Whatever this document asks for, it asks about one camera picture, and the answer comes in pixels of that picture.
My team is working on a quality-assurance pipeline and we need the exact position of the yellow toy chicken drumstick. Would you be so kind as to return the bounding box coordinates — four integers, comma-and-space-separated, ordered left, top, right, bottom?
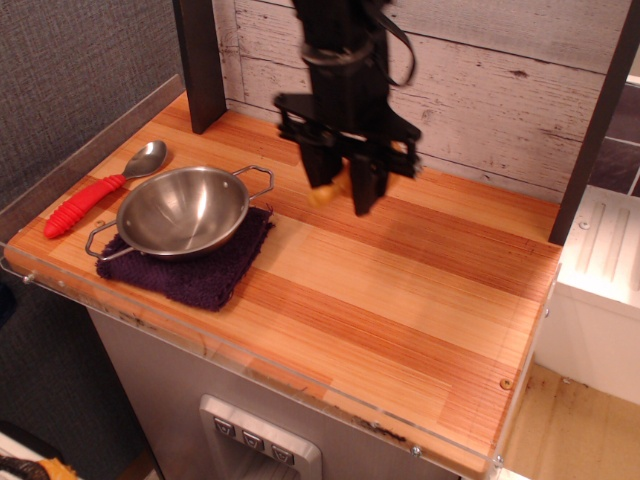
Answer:
309, 138, 414, 206

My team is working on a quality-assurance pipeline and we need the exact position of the dark right shelf post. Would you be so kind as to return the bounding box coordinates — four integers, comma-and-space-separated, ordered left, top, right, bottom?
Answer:
548, 0, 639, 246

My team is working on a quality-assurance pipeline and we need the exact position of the grey toy fridge cabinet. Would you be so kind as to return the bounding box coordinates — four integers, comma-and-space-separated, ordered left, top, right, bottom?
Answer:
90, 311, 455, 479

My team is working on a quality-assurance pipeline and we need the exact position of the clear acrylic table edge guard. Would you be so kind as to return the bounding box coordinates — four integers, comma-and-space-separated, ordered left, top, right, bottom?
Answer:
6, 78, 559, 479

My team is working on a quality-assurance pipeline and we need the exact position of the red handled metal spoon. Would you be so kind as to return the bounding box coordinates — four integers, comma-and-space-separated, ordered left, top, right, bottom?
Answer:
44, 140, 168, 239

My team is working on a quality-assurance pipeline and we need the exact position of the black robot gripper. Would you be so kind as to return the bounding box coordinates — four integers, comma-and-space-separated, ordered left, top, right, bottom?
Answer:
274, 49, 421, 216

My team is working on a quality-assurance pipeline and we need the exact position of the orange object bottom left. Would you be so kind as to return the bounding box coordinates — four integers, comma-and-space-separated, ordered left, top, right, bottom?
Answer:
0, 454, 79, 480

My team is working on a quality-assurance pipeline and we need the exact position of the stainless steel bowl with handles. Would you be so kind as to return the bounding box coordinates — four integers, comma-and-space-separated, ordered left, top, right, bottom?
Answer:
85, 165, 275, 261

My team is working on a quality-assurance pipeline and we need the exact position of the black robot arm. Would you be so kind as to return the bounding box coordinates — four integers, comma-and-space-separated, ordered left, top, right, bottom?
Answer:
274, 1, 421, 216

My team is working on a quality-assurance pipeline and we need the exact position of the dark purple cloth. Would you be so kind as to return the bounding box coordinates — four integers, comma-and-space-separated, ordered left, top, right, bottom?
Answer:
96, 207, 274, 312

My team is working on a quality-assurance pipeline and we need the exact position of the white toy sink unit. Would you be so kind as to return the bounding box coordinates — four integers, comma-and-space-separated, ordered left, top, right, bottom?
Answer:
535, 187, 639, 403

